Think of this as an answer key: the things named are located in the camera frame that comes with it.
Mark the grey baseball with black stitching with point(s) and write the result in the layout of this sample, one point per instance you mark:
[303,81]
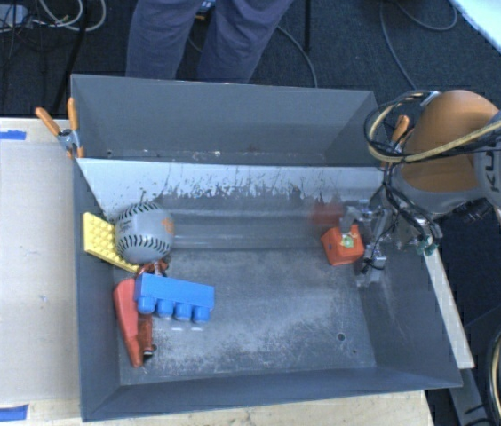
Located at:
[144,233]

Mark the yellow studded toy plate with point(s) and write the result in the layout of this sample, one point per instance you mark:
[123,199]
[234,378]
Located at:
[99,240]

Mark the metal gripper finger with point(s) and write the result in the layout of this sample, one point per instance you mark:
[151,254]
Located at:
[353,218]
[371,266]

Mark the brown toy figure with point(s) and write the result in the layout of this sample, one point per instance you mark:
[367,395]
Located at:
[146,333]

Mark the blue toy brick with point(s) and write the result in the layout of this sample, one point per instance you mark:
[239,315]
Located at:
[175,293]

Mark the grey metal bin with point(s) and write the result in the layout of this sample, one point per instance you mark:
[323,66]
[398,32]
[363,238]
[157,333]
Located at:
[268,309]

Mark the red wedge-shaped toy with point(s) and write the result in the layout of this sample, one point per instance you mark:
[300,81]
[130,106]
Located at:
[127,317]

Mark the orange toy block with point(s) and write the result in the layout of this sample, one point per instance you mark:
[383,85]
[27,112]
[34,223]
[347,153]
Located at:
[344,249]

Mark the person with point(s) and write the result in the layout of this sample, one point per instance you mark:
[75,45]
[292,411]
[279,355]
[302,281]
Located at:
[237,29]

